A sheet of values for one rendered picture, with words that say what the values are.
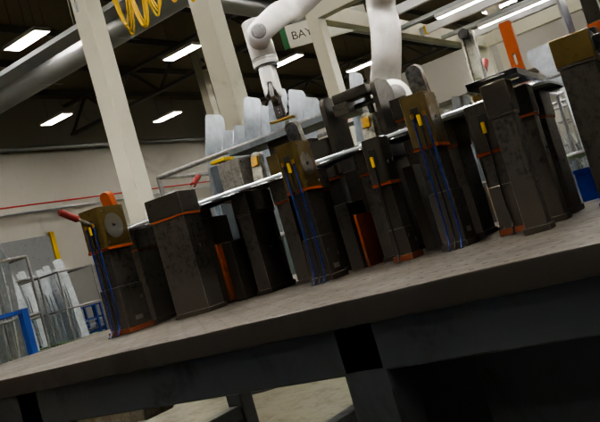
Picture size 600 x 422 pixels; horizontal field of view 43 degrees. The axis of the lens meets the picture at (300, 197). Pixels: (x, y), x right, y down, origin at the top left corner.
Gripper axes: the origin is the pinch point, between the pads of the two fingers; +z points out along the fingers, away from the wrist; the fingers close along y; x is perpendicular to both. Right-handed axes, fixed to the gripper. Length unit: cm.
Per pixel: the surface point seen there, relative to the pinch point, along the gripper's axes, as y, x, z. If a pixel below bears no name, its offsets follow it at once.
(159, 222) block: 45, -34, 27
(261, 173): 19.2, -8.1, 19.2
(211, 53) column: -719, -163, -232
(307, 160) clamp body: 58, 11, 24
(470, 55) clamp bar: 41, 58, 9
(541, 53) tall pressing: -580, 202, -80
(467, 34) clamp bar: 44, 58, 4
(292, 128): 56, 9, 15
